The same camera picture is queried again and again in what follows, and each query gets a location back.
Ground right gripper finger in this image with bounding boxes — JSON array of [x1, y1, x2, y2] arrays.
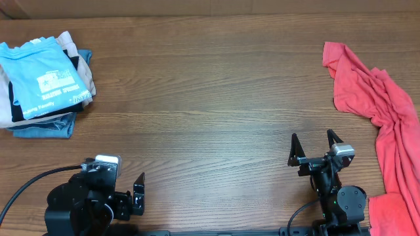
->
[[287, 133, 306, 167], [327, 128, 343, 149]]

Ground light blue printed t-shirt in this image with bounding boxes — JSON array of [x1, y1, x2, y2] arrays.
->
[[1, 37, 92, 120]]

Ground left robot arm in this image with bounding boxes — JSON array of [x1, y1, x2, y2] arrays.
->
[[45, 155, 145, 236]]

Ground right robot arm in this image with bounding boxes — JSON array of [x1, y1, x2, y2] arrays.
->
[[285, 129, 369, 235]]

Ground red t-shirt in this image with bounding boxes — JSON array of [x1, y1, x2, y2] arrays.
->
[[323, 42, 419, 235]]

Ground folded blue jeans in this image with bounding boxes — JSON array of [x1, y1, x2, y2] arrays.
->
[[7, 49, 92, 138]]

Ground black folded shirt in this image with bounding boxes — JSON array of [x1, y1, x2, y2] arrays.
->
[[9, 50, 84, 123]]

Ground beige folded garment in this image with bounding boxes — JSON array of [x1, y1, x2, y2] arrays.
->
[[1, 31, 96, 128]]

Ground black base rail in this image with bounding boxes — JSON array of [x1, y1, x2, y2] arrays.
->
[[108, 224, 371, 236]]

